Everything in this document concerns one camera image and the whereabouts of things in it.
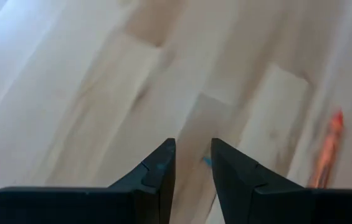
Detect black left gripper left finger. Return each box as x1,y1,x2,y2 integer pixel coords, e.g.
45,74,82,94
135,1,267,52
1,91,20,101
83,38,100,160
0,139,176,224

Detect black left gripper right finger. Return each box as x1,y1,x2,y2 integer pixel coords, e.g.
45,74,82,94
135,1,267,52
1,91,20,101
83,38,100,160
210,138,352,224

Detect orange crayon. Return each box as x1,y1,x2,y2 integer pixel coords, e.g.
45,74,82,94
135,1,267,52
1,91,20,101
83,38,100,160
307,110,345,189

